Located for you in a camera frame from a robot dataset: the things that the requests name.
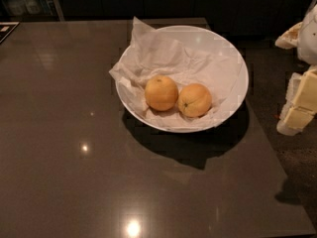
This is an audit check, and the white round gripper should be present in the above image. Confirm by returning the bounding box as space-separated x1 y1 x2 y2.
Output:
274 5 317 136

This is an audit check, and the orange fruit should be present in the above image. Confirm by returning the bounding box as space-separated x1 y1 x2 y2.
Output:
145 75 178 111
177 83 212 118

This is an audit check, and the white ceramic bowl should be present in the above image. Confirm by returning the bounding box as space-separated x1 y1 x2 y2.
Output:
115 25 250 134

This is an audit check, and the white crumpled paper liner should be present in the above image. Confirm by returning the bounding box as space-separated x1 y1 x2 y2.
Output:
108 16 244 131

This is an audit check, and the white plastic bottle right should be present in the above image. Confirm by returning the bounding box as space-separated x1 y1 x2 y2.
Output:
25 0 42 15

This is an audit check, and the white plastic bottle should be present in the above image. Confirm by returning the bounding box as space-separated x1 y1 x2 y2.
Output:
8 0 27 16
25 0 42 15

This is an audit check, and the white plastic bottle left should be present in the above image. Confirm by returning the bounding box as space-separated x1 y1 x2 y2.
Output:
8 0 27 16

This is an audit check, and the dark tray with label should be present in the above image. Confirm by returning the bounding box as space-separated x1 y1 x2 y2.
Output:
0 22 19 44

